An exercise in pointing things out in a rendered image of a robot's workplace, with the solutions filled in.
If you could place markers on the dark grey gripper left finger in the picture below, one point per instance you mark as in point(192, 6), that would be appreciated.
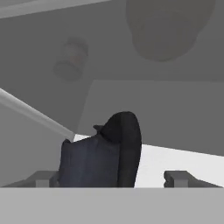
point(43, 178)

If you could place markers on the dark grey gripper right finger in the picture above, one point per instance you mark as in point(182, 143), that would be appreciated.
point(178, 178)

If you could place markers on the dark blue-black pitcher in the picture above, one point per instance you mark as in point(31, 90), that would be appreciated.
point(96, 160)

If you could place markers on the small jam jar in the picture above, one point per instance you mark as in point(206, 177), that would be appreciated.
point(71, 59)

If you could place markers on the grey round jug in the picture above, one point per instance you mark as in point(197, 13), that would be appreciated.
point(169, 29)

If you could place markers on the grey wall shelf board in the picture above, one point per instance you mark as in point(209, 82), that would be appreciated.
point(116, 64)

